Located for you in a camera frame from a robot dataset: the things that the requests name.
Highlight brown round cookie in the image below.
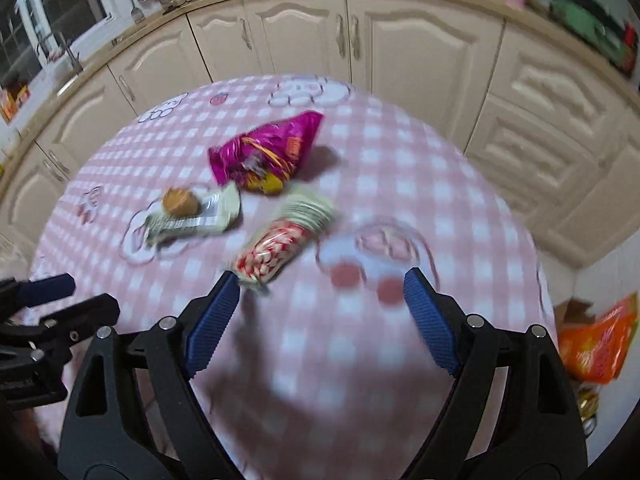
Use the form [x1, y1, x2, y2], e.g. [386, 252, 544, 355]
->
[162, 187, 201, 217]

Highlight orange white plastic bag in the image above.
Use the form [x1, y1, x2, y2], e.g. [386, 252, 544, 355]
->
[557, 294, 640, 386]

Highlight gold foil packaging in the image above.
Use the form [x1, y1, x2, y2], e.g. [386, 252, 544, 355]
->
[575, 385, 601, 436]

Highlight pink checkered tablecloth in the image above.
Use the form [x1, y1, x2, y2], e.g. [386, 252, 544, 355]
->
[27, 75, 557, 480]

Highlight green countertop appliance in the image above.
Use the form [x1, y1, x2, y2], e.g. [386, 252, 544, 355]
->
[550, 0, 640, 73]

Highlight chrome faucet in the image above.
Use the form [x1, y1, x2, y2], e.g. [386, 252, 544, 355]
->
[35, 30, 85, 78]

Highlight white packet with brown cake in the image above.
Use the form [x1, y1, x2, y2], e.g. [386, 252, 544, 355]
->
[144, 181, 243, 252]

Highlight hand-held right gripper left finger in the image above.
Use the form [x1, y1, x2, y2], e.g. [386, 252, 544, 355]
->
[57, 271, 241, 480]

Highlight kitchen window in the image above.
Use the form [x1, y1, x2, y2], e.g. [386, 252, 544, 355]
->
[0, 0, 108, 91]

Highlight orange box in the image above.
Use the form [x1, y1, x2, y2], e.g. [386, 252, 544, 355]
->
[0, 82, 31, 121]

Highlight magenta snack packet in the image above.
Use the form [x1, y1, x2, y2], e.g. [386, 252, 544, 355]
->
[207, 110, 325, 196]

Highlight red white patterned packet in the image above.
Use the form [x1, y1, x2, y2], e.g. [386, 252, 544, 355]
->
[232, 192, 337, 292]

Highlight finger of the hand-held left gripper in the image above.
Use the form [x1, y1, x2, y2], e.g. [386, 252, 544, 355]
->
[27, 294, 122, 346]
[0, 273, 77, 311]

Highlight cream kitchen base cabinets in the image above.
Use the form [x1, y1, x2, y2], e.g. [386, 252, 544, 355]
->
[0, 0, 640, 271]

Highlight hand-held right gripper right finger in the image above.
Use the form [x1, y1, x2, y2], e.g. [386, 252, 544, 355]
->
[400, 267, 588, 480]

